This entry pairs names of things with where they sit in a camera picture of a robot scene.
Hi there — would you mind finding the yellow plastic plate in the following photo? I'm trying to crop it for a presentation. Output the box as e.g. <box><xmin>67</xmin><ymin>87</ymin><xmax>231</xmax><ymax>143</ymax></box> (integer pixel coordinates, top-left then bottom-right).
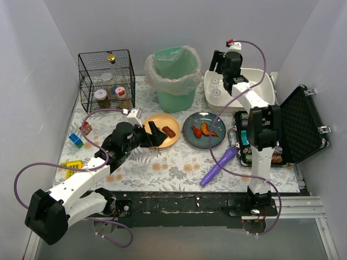
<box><xmin>143</xmin><ymin>113</ymin><xmax>181</xmax><ymax>148</ymax></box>

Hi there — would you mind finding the clear cup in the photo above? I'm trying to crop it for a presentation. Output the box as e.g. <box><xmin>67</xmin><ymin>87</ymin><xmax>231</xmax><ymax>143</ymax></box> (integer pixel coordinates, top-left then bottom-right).
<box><xmin>210</xmin><ymin>88</ymin><xmax>221</xmax><ymax>106</ymax></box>
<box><xmin>208</xmin><ymin>78</ymin><xmax>220</xmax><ymax>92</ymax></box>

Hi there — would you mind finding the brown jar white lid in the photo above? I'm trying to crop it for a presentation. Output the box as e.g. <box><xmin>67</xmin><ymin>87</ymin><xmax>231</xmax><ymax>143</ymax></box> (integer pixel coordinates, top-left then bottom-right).
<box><xmin>94</xmin><ymin>89</ymin><xmax>111</xmax><ymax>109</ymax></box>

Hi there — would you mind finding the pink lid spice jar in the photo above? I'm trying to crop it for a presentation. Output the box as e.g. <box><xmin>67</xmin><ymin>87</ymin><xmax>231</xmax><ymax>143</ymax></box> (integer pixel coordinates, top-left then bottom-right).
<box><xmin>115</xmin><ymin>87</ymin><xmax>132</xmax><ymax>109</ymax></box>

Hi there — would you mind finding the clear jar blue label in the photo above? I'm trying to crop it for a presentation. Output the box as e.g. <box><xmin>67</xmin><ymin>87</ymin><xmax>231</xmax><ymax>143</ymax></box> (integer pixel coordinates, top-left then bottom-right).
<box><xmin>101</xmin><ymin>72</ymin><xmax>115</xmax><ymax>97</ymax></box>

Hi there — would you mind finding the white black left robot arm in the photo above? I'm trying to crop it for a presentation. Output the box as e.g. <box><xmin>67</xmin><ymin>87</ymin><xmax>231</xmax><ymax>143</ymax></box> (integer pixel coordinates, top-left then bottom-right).
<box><xmin>24</xmin><ymin>109</ymin><xmax>168</xmax><ymax>245</ymax></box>

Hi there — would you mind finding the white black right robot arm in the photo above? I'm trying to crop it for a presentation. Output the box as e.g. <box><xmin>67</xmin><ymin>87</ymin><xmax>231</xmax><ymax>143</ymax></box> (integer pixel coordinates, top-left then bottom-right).
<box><xmin>209</xmin><ymin>39</ymin><xmax>281</xmax><ymax>212</ymax></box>

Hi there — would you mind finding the brown meat piece right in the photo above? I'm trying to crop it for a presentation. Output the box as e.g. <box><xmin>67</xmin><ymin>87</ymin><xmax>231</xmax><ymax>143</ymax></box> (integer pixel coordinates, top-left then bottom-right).
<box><xmin>162</xmin><ymin>126</ymin><xmax>176</xmax><ymax>138</ymax></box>

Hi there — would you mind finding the white rectangular basin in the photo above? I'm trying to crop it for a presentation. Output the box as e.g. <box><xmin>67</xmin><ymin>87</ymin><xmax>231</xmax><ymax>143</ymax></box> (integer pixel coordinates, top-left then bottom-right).
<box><xmin>204</xmin><ymin>68</ymin><xmax>275</xmax><ymax>112</ymax></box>

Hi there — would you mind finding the red owl toy block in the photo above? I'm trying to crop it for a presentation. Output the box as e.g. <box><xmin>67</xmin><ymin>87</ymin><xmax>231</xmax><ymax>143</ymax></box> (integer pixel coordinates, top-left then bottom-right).
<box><xmin>79</xmin><ymin>121</ymin><xmax>92</xmax><ymax>135</ymax></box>

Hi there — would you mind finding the orange chicken wing left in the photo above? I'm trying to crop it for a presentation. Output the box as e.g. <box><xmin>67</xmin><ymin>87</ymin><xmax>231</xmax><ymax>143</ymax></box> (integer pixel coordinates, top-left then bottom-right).
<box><xmin>191</xmin><ymin>126</ymin><xmax>203</xmax><ymax>138</ymax></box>

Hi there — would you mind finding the orange chicken wing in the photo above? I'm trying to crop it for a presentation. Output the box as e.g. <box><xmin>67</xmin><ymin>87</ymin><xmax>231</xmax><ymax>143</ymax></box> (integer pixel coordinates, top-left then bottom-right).
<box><xmin>201</xmin><ymin>122</ymin><xmax>219</xmax><ymax>137</ymax></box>
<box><xmin>191</xmin><ymin>126</ymin><xmax>203</xmax><ymax>138</ymax></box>

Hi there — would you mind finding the blue glazed ceramic plate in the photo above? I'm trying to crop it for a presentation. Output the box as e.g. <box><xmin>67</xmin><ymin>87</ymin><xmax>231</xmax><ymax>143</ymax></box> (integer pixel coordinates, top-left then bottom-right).
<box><xmin>183</xmin><ymin>112</ymin><xmax>227</xmax><ymax>149</ymax></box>

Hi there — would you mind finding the green trash bin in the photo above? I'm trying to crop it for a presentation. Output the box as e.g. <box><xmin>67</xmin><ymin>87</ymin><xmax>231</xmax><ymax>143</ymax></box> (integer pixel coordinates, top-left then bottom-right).
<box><xmin>151</xmin><ymin>45</ymin><xmax>202</xmax><ymax>113</ymax></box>

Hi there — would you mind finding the pink bin liner bag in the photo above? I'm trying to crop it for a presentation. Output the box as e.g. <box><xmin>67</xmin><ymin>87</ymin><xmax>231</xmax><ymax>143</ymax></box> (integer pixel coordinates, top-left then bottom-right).
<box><xmin>144</xmin><ymin>45</ymin><xmax>202</xmax><ymax>95</ymax></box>

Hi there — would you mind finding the green toy brick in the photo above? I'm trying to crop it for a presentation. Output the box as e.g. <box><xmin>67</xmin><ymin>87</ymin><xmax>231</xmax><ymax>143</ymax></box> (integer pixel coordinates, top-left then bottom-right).
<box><xmin>75</xmin><ymin>139</ymin><xmax>84</xmax><ymax>148</ymax></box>

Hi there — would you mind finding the orange chicken wing right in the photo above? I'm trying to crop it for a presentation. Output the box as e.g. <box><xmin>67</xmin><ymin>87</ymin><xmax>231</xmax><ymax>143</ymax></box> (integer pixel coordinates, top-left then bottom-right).
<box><xmin>201</xmin><ymin>122</ymin><xmax>219</xmax><ymax>137</ymax></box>

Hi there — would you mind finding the green blue chip stack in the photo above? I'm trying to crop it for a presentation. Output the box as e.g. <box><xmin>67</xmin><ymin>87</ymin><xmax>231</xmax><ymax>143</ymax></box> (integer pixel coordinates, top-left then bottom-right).
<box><xmin>240</xmin><ymin>113</ymin><xmax>249</xmax><ymax>120</ymax></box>

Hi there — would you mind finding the blue toy brick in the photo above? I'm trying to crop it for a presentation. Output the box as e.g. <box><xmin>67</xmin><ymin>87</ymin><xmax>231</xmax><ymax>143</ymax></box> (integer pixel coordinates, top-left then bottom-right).
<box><xmin>68</xmin><ymin>133</ymin><xmax>80</xmax><ymax>144</ymax></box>

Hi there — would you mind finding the glass bottle gold cap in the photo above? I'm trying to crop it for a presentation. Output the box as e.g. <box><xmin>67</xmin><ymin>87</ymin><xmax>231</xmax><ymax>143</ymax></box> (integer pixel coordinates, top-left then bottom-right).
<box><xmin>107</xmin><ymin>51</ymin><xmax>126</xmax><ymax>85</ymax></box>

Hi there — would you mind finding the yellow toy brick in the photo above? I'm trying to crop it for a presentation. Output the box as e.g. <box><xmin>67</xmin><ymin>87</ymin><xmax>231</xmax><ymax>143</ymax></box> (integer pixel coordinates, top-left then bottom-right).
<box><xmin>61</xmin><ymin>160</ymin><xmax>83</xmax><ymax>179</ymax></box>

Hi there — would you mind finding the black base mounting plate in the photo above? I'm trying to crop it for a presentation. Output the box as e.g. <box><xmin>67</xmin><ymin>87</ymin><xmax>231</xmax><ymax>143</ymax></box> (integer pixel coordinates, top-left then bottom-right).
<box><xmin>94</xmin><ymin>191</ymin><xmax>278</xmax><ymax>229</ymax></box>

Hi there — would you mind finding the purple toy microphone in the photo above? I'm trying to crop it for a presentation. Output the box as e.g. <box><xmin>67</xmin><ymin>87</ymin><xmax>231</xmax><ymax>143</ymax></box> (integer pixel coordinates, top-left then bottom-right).
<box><xmin>200</xmin><ymin>146</ymin><xmax>237</xmax><ymax>187</ymax></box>

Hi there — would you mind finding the black poker chip case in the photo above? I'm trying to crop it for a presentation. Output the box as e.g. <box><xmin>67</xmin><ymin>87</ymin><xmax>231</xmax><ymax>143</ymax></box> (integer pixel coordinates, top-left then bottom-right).
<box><xmin>234</xmin><ymin>85</ymin><xmax>330</xmax><ymax>167</ymax></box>

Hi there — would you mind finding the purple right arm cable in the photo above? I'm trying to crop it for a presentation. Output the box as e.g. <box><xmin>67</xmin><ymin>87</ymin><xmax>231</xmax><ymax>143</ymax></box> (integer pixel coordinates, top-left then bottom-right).
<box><xmin>208</xmin><ymin>40</ymin><xmax>282</xmax><ymax>236</ymax></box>

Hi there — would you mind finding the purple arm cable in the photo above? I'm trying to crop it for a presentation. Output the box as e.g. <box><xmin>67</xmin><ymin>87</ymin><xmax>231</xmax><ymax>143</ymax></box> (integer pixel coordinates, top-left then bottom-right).
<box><xmin>13</xmin><ymin>108</ymin><xmax>134</xmax><ymax>248</ymax></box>
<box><xmin>208</xmin><ymin>40</ymin><xmax>282</xmax><ymax>236</ymax></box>

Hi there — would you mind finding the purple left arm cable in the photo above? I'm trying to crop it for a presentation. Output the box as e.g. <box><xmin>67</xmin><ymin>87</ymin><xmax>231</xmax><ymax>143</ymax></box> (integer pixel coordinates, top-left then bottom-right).
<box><xmin>13</xmin><ymin>108</ymin><xmax>134</xmax><ymax>248</ymax></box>

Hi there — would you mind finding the black wire cage rack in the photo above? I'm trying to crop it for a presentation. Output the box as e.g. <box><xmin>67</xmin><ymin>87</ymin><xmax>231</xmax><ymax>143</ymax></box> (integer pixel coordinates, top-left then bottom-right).
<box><xmin>78</xmin><ymin>49</ymin><xmax>136</xmax><ymax>114</ymax></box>

